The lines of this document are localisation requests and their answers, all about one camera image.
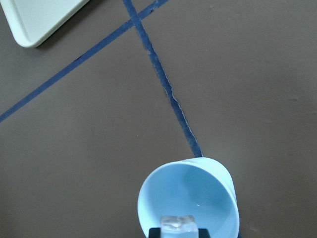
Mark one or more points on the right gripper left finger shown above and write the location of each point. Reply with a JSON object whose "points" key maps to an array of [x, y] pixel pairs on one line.
{"points": [[154, 233]]}

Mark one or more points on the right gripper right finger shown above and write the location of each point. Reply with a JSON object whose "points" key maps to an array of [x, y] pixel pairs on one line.
{"points": [[203, 233]]}

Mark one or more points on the light blue plastic cup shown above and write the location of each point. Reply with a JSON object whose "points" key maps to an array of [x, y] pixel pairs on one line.
{"points": [[201, 187]]}

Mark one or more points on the clear ice cube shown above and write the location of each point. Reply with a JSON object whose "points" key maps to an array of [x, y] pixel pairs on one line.
{"points": [[178, 227]]}

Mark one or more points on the cream bear serving tray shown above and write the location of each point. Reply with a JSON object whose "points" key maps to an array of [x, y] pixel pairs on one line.
{"points": [[33, 21]]}

